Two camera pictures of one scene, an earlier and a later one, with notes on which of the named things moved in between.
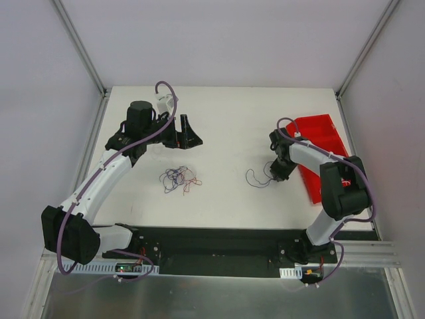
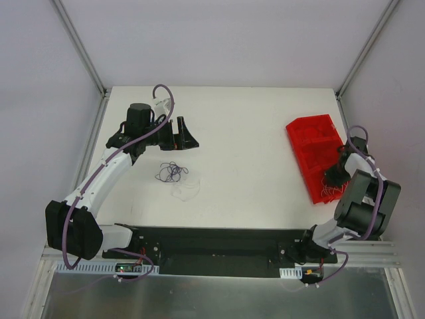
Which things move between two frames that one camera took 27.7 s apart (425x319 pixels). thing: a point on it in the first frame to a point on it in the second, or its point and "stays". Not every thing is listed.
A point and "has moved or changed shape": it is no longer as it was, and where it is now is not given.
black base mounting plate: [224, 252] stays
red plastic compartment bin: [319, 130] stays
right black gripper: [279, 171] to [337, 173]
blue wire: [172, 178] has moved or changed shape
